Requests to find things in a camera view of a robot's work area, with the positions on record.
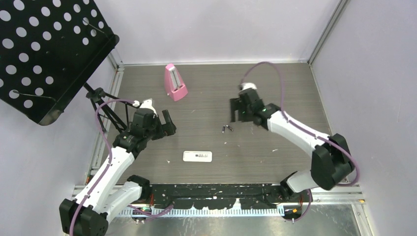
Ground black perforated music stand desk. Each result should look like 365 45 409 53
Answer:
0 0 119 126

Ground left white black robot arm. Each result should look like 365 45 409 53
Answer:
59 108 177 236

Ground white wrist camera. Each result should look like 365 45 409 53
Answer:
132 98 158 116
238 83 257 91

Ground black tripod stand legs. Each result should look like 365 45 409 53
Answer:
84 83 141 133

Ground white remote control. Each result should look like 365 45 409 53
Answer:
182 151 212 163

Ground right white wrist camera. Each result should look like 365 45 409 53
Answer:
238 83 257 91

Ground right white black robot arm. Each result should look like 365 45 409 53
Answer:
230 88 356 202

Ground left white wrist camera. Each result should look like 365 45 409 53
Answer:
132 98 158 116

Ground pink metronome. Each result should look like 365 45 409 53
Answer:
164 63 188 102

